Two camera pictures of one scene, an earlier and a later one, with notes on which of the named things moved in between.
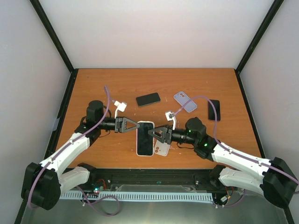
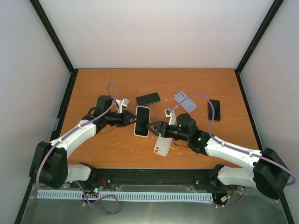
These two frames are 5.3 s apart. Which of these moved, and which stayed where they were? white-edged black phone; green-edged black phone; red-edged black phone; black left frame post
Moved: white-edged black phone
Stayed: black left frame post; green-edged black phone; red-edged black phone
